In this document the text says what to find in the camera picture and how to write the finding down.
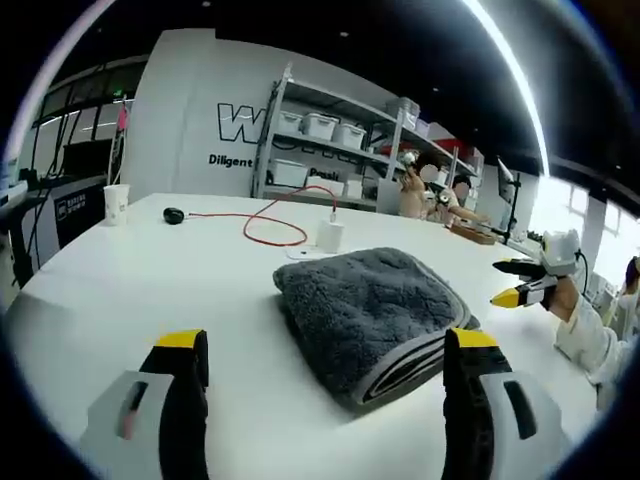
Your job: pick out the white paper cup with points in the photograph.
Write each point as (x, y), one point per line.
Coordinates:
(116, 205)

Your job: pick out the black oval case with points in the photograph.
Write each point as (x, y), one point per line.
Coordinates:
(173, 215)

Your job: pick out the black stand with monitor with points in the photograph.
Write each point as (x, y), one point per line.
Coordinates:
(510, 200)

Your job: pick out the grey towel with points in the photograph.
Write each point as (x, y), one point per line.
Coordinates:
(372, 320)

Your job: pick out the brown wooden tray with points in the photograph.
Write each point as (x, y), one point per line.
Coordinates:
(472, 233)

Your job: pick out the white storage bin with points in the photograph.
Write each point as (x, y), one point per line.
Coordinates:
(320, 125)
(287, 172)
(349, 135)
(289, 121)

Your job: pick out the metal storage shelf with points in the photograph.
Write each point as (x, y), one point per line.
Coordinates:
(350, 145)

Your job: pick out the black display stand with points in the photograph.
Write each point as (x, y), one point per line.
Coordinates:
(80, 205)

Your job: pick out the white flat card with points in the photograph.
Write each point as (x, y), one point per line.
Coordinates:
(305, 253)

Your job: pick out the white charger block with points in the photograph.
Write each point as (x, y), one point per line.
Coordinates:
(331, 235)

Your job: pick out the person's right hand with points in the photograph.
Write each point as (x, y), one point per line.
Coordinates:
(562, 297)

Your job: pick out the pink flag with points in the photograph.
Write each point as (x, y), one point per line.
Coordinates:
(121, 116)

